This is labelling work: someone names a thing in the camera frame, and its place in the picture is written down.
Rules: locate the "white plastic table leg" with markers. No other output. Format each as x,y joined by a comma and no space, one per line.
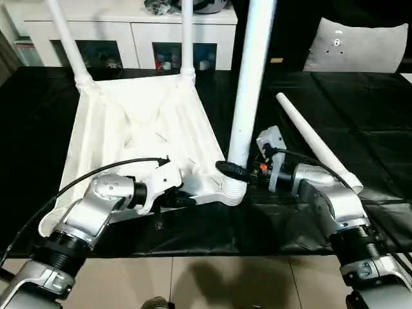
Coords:
251,80
188,42
315,138
71,51

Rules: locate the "white plastic table top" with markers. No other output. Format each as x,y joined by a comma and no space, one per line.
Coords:
128,106

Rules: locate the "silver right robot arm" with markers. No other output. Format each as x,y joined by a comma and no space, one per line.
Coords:
341,206

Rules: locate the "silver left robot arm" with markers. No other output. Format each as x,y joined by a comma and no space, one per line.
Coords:
90,209

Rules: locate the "black work mat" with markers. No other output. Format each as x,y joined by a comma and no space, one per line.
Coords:
370,112

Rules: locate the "grey cushion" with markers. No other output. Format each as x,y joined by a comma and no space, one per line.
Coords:
360,48

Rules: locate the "grey rounded bag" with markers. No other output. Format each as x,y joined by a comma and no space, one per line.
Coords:
209,4

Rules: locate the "white sideboard with glass doors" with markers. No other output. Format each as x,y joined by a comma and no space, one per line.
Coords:
128,29

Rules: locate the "dark clutter pile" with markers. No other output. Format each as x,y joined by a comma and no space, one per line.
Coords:
161,7

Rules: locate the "grey-brown curtain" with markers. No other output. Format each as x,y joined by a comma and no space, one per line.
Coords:
8,61

